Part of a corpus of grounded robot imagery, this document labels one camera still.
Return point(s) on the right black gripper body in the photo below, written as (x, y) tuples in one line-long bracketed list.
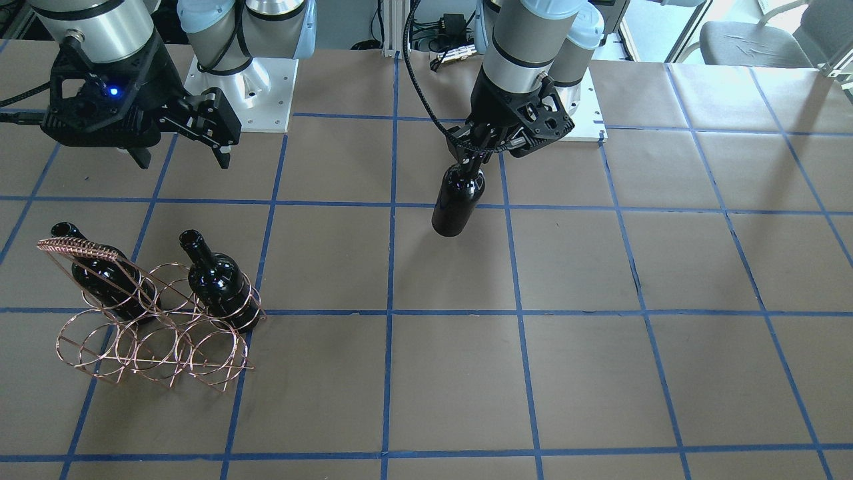
[(158, 85)]

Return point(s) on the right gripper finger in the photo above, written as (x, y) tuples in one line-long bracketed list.
[(142, 156), (208, 118)]

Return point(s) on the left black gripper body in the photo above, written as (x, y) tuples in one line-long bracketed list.
[(496, 101)]

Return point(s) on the dark wine bottle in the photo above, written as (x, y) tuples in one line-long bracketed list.
[(459, 193)]

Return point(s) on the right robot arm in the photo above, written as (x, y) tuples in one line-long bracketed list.
[(225, 35)]

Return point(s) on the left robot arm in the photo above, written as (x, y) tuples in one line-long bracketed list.
[(536, 56)]

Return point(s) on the dark bottle in basket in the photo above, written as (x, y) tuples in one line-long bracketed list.
[(119, 288), (220, 285)]

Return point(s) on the grey office chair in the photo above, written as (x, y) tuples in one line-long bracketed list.
[(822, 40)]

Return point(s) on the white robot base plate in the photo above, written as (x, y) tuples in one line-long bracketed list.
[(261, 95)]

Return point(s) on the aluminium frame post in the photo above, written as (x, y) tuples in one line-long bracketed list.
[(393, 14)]

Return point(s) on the copper wire wine basket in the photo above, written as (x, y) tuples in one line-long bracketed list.
[(159, 330)]

